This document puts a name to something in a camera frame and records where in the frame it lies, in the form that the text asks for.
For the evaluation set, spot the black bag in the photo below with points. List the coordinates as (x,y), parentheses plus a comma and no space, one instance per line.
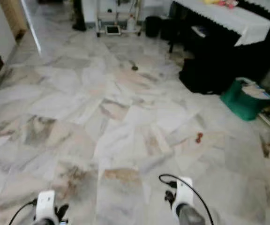
(205,75)

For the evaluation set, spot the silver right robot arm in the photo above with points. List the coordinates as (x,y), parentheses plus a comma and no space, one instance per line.
(191,216)

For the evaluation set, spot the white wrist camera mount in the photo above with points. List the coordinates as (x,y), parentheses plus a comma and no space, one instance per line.
(46,204)
(183,190)

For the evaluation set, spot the white framed tablet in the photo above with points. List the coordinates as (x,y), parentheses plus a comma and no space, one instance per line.
(112,30)

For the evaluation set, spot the pink plush toy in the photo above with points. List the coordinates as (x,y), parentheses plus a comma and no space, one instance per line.
(229,3)

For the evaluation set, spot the wooden door frame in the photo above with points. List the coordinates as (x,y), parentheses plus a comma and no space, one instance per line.
(13,16)

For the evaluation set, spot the black waste bin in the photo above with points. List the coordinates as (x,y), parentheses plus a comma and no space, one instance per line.
(152,26)

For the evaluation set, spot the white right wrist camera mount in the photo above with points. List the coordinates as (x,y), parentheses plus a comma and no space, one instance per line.
(183,190)

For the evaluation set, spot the small dark round object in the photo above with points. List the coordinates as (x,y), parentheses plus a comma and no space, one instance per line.
(134,68)

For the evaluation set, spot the yellow plush toy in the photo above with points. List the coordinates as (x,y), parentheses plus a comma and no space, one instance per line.
(212,1)

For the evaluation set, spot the white metal trolley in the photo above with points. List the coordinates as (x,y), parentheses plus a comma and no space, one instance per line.
(118,18)

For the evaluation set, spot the white lace cloth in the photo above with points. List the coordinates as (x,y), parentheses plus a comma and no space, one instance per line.
(233,16)

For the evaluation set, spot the black piano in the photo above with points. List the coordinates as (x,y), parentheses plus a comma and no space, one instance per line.
(257,56)

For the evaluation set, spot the white paper stack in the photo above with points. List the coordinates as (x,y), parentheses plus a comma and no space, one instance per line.
(257,90)

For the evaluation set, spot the green storage basket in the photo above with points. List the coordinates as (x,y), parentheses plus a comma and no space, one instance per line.
(243,103)

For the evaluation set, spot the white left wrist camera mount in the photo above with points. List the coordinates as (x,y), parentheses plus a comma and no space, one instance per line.
(46,204)

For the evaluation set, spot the small red toy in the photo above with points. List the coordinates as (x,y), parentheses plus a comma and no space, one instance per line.
(199,137)

